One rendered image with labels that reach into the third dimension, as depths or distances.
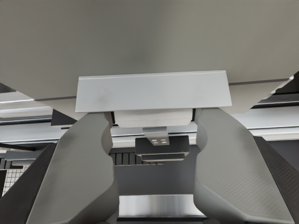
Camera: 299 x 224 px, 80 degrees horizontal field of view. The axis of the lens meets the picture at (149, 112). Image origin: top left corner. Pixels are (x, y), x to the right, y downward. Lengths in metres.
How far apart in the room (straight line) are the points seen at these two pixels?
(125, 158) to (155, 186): 0.18
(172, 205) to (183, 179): 0.50
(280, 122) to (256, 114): 0.05
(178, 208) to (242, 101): 0.13
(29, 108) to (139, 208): 0.20
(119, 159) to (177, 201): 0.41
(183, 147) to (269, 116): 0.23
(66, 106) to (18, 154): 0.38
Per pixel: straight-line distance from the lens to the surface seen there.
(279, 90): 0.81
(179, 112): 0.18
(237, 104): 0.18
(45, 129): 0.58
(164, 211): 0.22
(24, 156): 0.53
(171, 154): 0.41
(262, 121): 0.51
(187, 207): 0.21
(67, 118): 0.24
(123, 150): 0.61
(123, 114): 0.18
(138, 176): 0.72
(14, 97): 0.28
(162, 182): 0.71
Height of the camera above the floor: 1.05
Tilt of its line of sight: 18 degrees down
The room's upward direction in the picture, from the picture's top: 178 degrees clockwise
